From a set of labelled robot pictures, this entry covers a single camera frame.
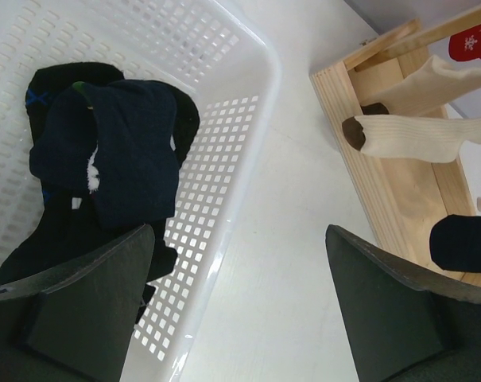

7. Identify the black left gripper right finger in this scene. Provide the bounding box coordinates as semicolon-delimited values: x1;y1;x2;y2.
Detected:
325;225;481;381

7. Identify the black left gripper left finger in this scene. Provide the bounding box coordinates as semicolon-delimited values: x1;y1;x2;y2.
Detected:
0;225;155;381

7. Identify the cream sock brown toe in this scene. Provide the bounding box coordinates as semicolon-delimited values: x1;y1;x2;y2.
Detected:
342;115;481;163
360;55;481;117

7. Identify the wooden hanging frame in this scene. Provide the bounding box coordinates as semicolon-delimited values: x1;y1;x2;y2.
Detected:
348;4;481;72

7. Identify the white plastic laundry basket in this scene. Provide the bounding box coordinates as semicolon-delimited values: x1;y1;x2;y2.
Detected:
0;1;281;381

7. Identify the black sock with white patch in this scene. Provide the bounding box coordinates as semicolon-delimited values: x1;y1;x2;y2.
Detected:
429;215;481;274

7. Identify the red patterned sock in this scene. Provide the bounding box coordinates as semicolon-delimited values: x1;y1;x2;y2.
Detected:
448;24;481;62

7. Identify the navy green striped sock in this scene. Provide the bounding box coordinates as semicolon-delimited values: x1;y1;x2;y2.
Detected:
29;80;179;228

